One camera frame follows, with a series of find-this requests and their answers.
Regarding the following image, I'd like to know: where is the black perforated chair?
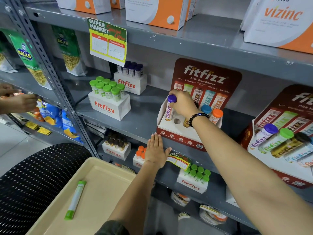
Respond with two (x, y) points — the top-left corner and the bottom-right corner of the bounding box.
(0, 143), (92, 235)

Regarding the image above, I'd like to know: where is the clear plastic jar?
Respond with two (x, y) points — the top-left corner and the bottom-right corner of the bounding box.
(199, 205), (228, 227)
(170, 190), (191, 207)

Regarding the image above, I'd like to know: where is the small green yellow price sign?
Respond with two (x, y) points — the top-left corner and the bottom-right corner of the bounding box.
(166, 151), (192, 172)

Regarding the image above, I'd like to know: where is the yellow snack packet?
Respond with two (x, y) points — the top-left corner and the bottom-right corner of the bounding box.
(25, 121), (52, 136)

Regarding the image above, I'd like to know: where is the green cap tablet tube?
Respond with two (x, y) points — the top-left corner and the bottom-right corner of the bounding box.
(258, 128), (294, 154)

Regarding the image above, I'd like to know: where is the person's left hand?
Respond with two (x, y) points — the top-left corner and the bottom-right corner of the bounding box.
(144, 133), (172, 169)

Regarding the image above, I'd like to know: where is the green snack packet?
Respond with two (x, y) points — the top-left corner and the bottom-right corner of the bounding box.
(51, 25), (88, 77)
(0, 28), (52, 90)

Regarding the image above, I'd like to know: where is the grey metal shelf rack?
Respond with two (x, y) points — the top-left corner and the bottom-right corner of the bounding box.
(0, 0), (313, 235)

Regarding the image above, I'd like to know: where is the blue chips packet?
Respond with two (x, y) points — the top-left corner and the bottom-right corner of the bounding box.
(39, 101), (63, 129)
(61, 110), (83, 144)

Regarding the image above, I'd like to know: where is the purple cap tablet tube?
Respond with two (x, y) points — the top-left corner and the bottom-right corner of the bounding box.
(249, 123), (279, 150)
(164, 94), (177, 121)

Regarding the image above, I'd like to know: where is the large white orange carton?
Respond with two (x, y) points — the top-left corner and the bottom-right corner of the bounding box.
(240, 0), (313, 55)

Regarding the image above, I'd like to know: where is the orange cap tablet tube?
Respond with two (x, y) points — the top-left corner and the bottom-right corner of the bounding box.
(209, 109), (224, 125)

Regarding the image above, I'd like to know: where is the beige plastic tray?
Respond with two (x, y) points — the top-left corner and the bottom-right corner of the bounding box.
(25, 157), (137, 235)

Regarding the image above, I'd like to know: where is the group of purple cap tubes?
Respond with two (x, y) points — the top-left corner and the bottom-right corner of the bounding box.
(117, 61), (144, 79)

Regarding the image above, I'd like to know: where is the black cap gold tube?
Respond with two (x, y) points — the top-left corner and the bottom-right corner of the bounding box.
(271, 132), (311, 159)

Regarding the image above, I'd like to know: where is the person's right forearm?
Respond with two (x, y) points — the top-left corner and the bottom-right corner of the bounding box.
(192, 116), (313, 235)

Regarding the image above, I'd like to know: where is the orange snack packet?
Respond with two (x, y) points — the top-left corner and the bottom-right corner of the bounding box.
(26, 107), (45, 123)

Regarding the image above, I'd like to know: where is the red white display box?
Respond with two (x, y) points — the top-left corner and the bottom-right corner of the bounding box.
(156, 58), (243, 152)
(238, 84), (313, 189)

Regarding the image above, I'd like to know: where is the person's left forearm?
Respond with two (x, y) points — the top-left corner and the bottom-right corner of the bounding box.
(107, 161), (162, 235)

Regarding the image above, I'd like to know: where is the group of orange cap tubes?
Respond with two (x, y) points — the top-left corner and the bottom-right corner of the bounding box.
(135, 145), (147, 161)

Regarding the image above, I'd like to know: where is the green white tablet tube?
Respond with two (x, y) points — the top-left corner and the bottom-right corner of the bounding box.
(64, 180), (87, 221)

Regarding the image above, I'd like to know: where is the camouflage sleeve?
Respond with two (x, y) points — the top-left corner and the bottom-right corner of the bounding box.
(94, 219), (130, 235)

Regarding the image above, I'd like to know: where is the group of dark cap tubes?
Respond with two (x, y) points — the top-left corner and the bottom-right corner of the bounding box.
(104, 131), (128, 151)

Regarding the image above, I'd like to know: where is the black beaded bracelet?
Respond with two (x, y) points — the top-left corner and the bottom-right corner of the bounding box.
(188, 112), (210, 128)

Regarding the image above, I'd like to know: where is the group of green cap tubes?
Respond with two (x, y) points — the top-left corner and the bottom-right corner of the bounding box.
(89, 76), (126, 103)
(183, 164), (211, 185)

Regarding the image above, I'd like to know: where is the small white box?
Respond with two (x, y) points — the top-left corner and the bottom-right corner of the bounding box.
(225, 186), (240, 208)

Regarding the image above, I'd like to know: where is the person's right hand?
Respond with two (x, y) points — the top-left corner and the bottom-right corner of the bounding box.
(168, 89), (199, 119)

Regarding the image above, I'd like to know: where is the white tube holder box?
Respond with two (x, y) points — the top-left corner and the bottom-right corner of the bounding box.
(102, 141), (131, 161)
(88, 91), (131, 121)
(176, 169), (209, 194)
(132, 154), (147, 169)
(113, 71), (147, 96)

